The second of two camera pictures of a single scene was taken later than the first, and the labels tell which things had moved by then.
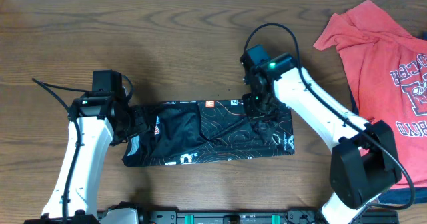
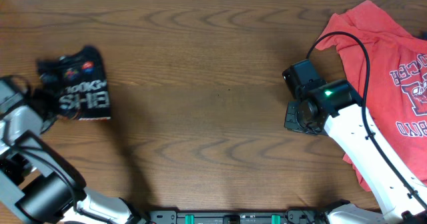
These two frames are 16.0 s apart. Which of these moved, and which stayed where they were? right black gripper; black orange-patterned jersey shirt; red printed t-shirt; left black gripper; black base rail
Moved: black orange-patterned jersey shirt; right black gripper; left black gripper
Stayed: red printed t-shirt; black base rail
